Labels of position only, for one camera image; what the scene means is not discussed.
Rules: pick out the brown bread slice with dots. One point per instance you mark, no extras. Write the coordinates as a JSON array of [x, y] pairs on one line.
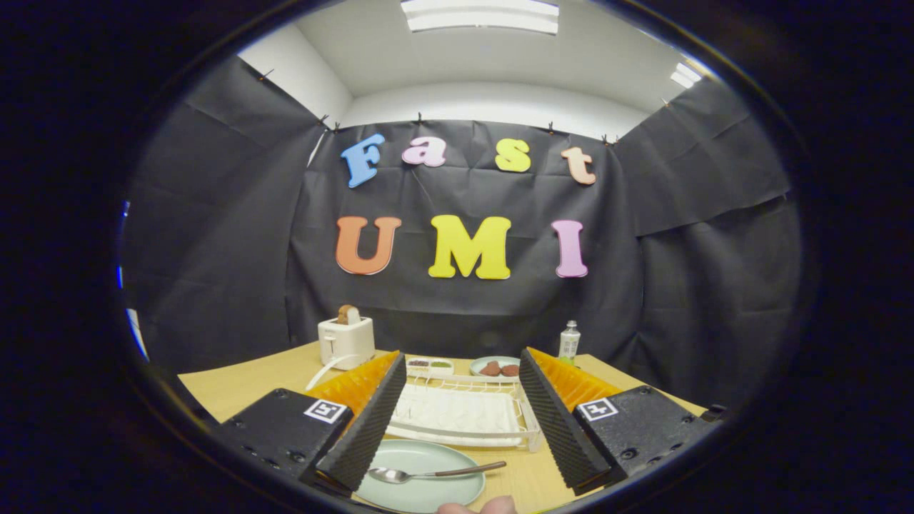
[[348, 315]]

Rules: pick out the pale green plate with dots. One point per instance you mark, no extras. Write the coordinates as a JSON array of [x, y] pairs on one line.
[[428, 492]]

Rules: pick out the brown meat patty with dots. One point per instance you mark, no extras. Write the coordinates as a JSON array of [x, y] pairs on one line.
[[510, 370], [490, 369]]

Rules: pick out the long ceiling light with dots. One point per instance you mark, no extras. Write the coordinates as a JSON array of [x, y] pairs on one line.
[[478, 18]]

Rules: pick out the green tea bottle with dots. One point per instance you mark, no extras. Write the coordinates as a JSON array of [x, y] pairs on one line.
[[569, 343]]

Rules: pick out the small ceiling light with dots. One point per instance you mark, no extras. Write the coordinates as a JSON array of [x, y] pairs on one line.
[[685, 75]]

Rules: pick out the white toaster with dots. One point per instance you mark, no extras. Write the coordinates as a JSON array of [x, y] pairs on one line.
[[346, 343]]

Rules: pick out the small pale green dish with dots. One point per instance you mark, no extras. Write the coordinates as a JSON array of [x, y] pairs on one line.
[[493, 359]]

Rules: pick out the white divided bean tray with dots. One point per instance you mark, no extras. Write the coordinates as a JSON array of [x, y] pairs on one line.
[[430, 370]]

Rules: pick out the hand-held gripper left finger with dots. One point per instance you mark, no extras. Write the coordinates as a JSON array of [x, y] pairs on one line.
[[368, 435]]

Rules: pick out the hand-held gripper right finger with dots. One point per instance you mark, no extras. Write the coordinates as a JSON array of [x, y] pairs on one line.
[[557, 428]]

